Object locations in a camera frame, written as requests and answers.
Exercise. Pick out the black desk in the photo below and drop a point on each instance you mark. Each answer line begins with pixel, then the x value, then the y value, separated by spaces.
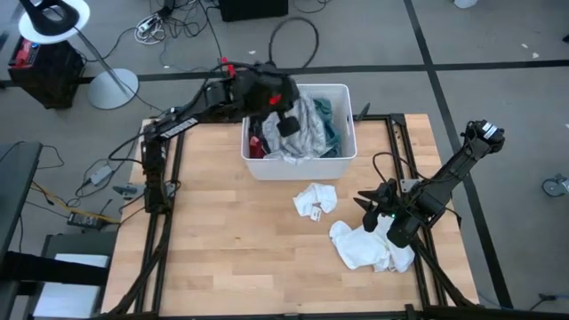
pixel 18 186

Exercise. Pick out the red black battery box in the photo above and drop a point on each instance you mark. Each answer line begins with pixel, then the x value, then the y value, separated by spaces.
pixel 26 52

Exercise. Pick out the white round object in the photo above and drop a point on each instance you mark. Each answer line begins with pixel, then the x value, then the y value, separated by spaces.
pixel 466 3

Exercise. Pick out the white floor lamp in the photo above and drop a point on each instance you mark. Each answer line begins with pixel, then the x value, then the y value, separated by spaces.
pixel 113 89

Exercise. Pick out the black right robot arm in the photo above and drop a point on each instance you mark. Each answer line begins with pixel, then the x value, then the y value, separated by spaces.
pixel 462 164

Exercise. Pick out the black angled bracket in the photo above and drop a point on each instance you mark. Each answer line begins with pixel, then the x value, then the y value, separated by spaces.
pixel 363 112

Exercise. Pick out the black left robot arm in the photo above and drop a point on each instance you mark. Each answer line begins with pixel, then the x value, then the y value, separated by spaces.
pixel 155 169

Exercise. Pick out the grey caster wheel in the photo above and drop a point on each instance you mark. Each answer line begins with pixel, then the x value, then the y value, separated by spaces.
pixel 553 186

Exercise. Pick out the white plastic laundry bin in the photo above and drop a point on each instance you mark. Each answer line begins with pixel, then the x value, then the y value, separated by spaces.
pixel 302 171

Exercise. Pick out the black power adapter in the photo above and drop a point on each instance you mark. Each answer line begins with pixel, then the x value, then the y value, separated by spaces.
pixel 86 220

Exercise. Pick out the black storage crate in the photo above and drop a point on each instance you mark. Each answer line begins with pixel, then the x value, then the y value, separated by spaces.
pixel 49 80

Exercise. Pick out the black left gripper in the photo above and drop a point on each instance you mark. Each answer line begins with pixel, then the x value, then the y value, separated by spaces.
pixel 262 91

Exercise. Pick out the small white cloth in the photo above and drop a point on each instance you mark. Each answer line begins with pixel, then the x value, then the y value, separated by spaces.
pixel 318 197

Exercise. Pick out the grey white cabinet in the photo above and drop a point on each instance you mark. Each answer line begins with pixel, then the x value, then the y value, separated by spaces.
pixel 71 302

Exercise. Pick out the black aluminium frame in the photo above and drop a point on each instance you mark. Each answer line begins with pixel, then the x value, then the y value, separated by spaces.
pixel 378 119

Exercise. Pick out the dark red sock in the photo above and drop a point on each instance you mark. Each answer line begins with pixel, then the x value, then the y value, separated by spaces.
pixel 257 149

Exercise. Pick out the white leaf print garment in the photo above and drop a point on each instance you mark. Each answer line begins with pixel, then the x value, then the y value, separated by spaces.
pixel 306 133

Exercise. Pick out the teal dotted shirt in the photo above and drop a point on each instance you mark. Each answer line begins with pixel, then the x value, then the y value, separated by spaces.
pixel 331 133

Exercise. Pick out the black garment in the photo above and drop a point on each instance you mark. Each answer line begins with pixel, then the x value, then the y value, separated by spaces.
pixel 255 129

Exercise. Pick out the plain white towel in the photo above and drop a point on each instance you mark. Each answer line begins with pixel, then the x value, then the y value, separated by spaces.
pixel 360 249

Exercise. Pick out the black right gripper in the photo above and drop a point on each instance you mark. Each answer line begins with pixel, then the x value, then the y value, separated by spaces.
pixel 404 222

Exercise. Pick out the grey power adapter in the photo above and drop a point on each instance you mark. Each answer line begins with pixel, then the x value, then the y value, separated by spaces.
pixel 101 174

